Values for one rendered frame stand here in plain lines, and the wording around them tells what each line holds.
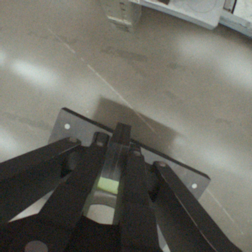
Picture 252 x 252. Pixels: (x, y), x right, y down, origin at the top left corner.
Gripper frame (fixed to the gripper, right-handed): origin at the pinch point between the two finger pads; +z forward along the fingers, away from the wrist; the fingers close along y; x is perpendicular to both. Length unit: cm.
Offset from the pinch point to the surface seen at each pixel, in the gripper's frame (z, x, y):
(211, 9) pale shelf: 22.2, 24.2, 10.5
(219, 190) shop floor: 65, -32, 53
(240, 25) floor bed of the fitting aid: 60, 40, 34
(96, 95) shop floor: 67, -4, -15
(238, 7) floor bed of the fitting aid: 59, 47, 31
